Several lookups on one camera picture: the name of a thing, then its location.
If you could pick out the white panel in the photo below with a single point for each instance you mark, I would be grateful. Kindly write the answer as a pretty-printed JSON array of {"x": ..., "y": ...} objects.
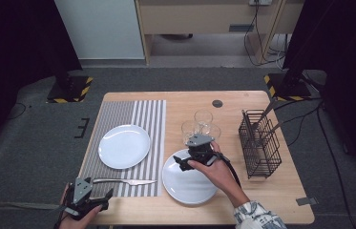
[{"x": 99, "y": 28}]

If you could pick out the light wooden desk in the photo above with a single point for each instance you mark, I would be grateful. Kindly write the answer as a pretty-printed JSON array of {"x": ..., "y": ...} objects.
[{"x": 198, "y": 19}]

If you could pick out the silver table knife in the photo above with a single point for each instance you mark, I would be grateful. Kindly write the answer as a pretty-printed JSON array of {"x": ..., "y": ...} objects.
[{"x": 124, "y": 181}]

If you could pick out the grey tape piece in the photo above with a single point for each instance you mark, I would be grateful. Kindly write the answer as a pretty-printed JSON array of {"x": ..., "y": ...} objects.
[{"x": 306, "y": 201}]

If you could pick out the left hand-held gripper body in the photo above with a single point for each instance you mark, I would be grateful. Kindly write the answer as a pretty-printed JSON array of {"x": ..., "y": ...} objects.
[{"x": 81, "y": 197}]

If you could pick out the round grey table grommet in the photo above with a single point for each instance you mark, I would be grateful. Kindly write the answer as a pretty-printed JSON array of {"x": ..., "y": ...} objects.
[{"x": 217, "y": 103}]

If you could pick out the striped woven placemat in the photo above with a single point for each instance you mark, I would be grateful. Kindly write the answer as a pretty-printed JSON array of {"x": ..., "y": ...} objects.
[{"x": 153, "y": 152}]

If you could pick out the black curtain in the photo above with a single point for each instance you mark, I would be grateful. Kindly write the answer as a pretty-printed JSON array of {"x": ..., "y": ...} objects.
[
  {"x": 341, "y": 47},
  {"x": 13, "y": 47}
]

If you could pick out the person's right hand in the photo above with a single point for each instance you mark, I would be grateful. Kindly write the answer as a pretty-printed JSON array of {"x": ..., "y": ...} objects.
[{"x": 218, "y": 176}]

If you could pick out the black striped stand base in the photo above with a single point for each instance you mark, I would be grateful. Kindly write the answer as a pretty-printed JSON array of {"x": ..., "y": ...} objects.
[
  {"x": 70, "y": 90},
  {"x": 288, "y": 89}
]

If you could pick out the metal cutlery piece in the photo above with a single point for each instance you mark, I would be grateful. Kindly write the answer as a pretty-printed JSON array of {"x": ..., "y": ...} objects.
[{"x": 269, "y": 108}]

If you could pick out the white round plate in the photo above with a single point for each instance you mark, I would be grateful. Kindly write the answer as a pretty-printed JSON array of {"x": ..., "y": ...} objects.
[
  {"x": 124, "y": 146},
  {"x": 182, "y": 187}
]

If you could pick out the person's left hand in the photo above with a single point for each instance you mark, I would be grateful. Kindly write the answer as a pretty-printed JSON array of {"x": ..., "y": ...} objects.
[{"x": 77, "y": 224}]

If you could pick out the clear drinking glass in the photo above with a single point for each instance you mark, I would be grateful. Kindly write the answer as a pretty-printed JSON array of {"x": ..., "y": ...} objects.
[
  {"x": 189, "y": 130},
  {"x": 216, "y": 132},
  {"x": 203, "y": 116}
]

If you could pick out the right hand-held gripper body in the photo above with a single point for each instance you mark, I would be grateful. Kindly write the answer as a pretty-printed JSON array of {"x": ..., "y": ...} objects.
[{"x": 202, "y": 152}]

